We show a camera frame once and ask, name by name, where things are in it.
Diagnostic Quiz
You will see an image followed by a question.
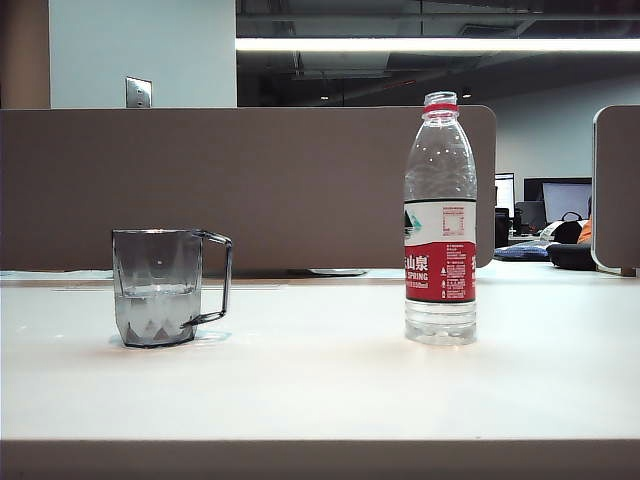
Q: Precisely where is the clear red-label mineral water bottle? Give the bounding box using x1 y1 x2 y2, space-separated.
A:
403 90 479 347

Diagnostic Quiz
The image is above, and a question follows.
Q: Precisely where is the grey transparent plastic mug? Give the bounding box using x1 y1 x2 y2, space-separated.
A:
111 228 234 349

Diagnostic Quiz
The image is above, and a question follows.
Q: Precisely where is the grey monitor stand base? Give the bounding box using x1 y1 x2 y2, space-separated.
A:
307 268 370 278

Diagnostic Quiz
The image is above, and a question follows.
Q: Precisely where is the wide brown desk partition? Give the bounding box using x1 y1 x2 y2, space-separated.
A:
0 104 497 275

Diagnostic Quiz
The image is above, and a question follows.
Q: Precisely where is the small white-screen computer monitor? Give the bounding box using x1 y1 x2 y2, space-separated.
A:
495 172 516 220

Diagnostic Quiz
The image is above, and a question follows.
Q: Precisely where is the blue cushion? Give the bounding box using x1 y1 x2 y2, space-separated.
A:
494 241 553 263

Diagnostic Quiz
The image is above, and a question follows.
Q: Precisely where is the long white ceiling light strip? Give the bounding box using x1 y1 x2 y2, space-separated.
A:
235 37 640 53

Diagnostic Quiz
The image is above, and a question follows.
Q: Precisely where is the black backpack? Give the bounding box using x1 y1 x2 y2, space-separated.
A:
552 211 585 246

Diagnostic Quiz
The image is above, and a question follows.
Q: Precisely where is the black padded seat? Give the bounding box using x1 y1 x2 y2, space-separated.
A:
545 241 599 272

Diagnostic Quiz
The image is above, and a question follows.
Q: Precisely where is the large lit computer monitor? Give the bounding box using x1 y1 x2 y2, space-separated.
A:
523 176 594 226

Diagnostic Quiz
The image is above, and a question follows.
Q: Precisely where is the white-edged brown desk partition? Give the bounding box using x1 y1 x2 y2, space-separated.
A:
591 104 640 277

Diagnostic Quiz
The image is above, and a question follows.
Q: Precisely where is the metal wall switch plate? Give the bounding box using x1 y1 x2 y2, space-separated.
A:
125 76 154 109

